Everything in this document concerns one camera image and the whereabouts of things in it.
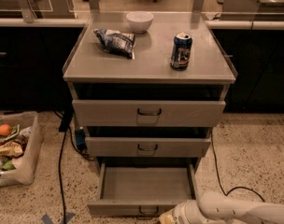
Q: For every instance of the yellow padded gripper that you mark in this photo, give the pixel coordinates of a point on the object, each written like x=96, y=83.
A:
x=185, y=214

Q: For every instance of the grey bottom drawer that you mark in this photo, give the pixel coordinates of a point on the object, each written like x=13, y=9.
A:
x=142, y=191

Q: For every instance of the grey drawer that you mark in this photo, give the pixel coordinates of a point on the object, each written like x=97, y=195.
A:
x=142, y=191
x=147, y=147
x=148, y=113

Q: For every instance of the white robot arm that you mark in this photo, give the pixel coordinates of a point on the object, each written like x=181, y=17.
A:
x=215, y=208

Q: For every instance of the grey middle drawer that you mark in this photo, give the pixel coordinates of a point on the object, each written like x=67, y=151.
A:
x=147, y=147

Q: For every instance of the grey drawer cabinet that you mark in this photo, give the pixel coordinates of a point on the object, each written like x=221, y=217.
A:
x=94, y=74

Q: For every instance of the grey top drawer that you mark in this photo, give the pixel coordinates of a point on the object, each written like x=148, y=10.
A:
x=148, y=113

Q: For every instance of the blue power adapter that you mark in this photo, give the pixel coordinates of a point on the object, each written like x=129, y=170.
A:
x=80, y=139

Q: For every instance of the clear plastic bin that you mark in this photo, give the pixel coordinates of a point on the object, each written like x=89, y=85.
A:
x=20, y=150

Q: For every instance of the blue soda can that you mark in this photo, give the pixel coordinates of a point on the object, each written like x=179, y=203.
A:
x=181, y=51

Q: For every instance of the blue chip bag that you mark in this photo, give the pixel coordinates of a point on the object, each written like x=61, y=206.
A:
x=116, y=42

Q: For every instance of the orange fruit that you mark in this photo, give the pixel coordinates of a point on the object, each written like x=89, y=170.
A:
x=5, y=130

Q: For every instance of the white bowl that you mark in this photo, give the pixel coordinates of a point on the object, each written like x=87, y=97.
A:
x=139, y=21

